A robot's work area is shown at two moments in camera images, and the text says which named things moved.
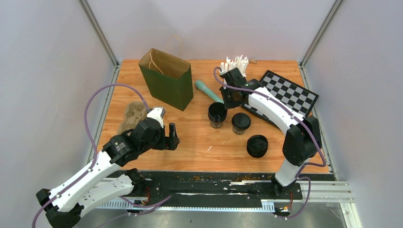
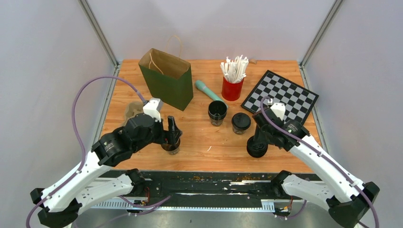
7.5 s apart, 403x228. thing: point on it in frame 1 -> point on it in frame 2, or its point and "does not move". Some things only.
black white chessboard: [297, 99] does not move
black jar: [217, 112] does not move
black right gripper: [228, 104] -> [259, 132]
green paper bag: [168, 78] does not move
